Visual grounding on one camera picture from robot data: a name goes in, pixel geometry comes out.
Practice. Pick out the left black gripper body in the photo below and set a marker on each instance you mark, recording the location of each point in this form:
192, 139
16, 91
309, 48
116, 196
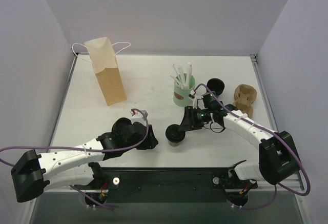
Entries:
150, 139

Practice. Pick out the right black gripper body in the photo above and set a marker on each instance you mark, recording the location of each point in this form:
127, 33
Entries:
186, 119

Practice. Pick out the black cup lid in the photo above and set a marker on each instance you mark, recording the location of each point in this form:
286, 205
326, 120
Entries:
171, 132

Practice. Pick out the black coffee cup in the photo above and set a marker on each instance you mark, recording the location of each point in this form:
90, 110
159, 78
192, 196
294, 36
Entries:
174, 142

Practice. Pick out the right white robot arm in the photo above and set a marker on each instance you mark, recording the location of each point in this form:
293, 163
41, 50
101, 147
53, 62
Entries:
277, 158

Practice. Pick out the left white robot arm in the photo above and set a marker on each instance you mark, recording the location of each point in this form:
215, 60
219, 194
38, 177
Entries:
79, 166

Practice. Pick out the green straw holder cup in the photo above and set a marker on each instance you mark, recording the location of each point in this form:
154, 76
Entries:
181, 96

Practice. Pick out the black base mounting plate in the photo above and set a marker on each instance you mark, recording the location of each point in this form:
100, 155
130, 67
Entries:
166, 185

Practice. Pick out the brown pulp cup carrier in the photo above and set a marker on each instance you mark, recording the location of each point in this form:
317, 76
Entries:
244, 97

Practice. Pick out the brown paper bag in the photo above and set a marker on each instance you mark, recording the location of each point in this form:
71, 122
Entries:
105, 67

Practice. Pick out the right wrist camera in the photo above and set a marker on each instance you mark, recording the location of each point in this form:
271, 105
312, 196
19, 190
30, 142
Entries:
195, 98

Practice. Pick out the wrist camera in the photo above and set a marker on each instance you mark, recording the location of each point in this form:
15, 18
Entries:
195, 98
138, 117

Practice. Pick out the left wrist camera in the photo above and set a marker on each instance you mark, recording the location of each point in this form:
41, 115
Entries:
138, 117

